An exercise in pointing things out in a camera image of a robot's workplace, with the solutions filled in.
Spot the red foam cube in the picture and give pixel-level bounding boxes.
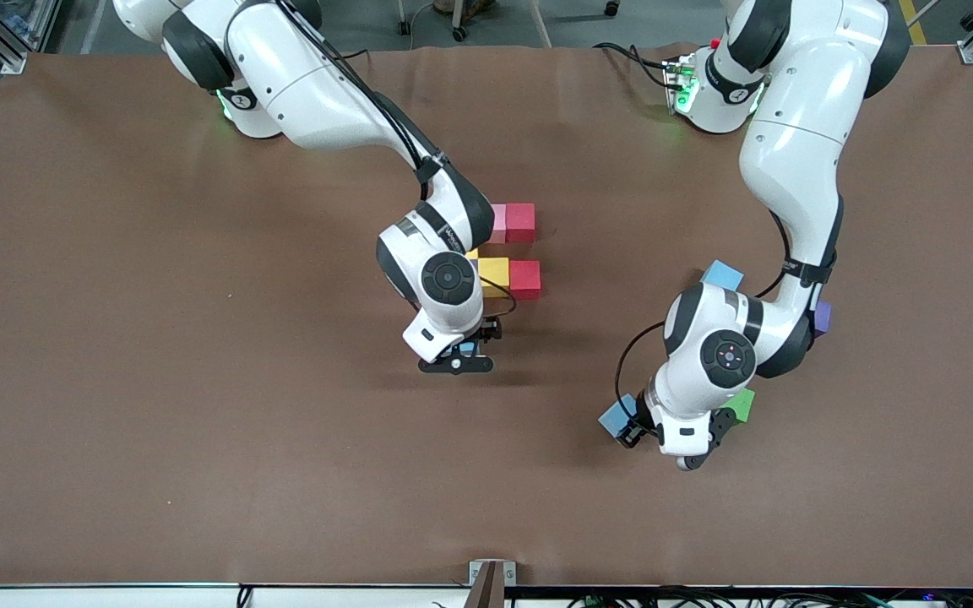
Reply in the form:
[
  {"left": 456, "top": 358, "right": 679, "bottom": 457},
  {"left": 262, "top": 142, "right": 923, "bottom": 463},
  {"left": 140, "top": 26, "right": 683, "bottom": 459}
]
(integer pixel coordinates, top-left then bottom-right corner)
[
  {"left": 508, "top": 260, "right": 542, "bottom": 301},
  {"left": 505, "top": 203, "right": 536, "bottom": 244}
]

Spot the brown table cover mat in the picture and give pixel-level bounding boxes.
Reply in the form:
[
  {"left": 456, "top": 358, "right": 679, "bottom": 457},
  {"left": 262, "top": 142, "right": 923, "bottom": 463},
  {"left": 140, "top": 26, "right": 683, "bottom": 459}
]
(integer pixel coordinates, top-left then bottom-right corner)
[{"left": 0, "top": 44, "right": 973, "bottom": 588}]

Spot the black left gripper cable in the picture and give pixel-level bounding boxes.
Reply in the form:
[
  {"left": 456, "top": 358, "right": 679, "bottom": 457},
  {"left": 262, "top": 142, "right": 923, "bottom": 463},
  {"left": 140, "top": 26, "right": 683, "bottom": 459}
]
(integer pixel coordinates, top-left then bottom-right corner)
[{"left": 616, "top": 321, "right": 666, "bottom": 415}]

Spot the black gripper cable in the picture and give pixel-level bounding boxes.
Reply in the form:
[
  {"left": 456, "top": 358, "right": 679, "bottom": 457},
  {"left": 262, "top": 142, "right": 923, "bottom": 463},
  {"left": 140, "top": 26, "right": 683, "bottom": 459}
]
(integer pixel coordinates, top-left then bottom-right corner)
[
  {"left": 616, "top": 321, "right": 666, "bottom": 415},
  {"left": 284, "top": 0, "right": 519, "bottom": 319}
]

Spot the black cable bundle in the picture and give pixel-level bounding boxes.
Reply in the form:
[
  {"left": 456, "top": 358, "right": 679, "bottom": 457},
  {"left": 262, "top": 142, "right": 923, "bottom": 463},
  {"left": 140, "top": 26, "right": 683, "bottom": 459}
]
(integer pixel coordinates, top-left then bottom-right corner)
[{"left": 567, "top": 585, "right": 973, "bottom": 608}]

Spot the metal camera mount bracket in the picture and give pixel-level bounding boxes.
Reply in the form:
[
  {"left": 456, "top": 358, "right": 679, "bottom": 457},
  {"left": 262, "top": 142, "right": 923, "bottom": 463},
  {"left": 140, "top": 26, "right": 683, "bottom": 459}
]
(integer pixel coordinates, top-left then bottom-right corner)
[{"left": 468, "top": 559, "right": 518, "bottom": 608}]

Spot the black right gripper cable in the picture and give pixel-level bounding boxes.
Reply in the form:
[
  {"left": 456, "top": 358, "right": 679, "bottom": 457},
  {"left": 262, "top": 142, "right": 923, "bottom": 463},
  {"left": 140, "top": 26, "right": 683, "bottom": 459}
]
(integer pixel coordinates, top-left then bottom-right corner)
[{"left": 284, "top": 0, "right": 519, "bottom": 319}]

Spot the black arm base cable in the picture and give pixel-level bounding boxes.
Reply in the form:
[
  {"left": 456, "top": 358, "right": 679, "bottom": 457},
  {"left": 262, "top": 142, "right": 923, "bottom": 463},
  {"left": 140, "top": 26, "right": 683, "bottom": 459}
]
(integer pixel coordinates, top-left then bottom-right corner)
[{"left": 595, "top": 41, "right": 677, "bottom": 90}]

